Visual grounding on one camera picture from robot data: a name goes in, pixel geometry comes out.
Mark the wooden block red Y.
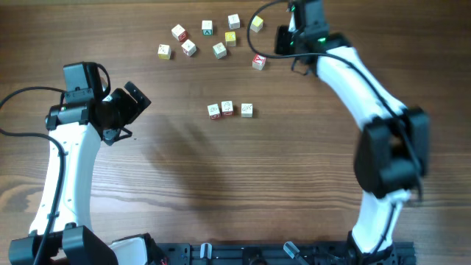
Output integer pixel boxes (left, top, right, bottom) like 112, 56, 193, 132
252, 54, 266, 71

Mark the wooden block red trim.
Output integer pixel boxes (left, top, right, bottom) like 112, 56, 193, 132
181, 39, 197, 57

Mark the wooden block yellow side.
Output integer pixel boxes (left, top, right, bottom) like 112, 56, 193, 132
157, 44, 171, 60

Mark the wooden block red picture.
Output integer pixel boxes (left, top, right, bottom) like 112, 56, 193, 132
222, 101, 234, 116

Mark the left camera cable black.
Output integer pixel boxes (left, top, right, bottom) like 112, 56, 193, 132
1, 90, 60, 264

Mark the wooden block red bottom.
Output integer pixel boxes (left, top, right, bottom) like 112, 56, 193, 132
208, 104, 221, 119

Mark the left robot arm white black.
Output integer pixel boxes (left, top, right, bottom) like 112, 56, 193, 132
9, 62, 166, 264

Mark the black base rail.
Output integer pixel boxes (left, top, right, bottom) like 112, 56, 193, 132
154, 241, 417, 265

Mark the wooden block picture top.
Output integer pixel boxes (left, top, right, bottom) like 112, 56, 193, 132
241, 103, 253, 118

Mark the small yellow letter block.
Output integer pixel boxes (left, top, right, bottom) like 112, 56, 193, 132
224, 32, 237, 47

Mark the wooden block red side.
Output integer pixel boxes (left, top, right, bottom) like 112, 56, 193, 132
171, 24, 188, 42

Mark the wooden block green trim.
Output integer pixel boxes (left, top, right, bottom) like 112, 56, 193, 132
213, 43, 227, 59

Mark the wooden block green letter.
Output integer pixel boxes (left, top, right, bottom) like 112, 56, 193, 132
202, 20, 213, 35

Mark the plain wooden block top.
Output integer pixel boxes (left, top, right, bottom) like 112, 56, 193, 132
227, 14, 241, 29

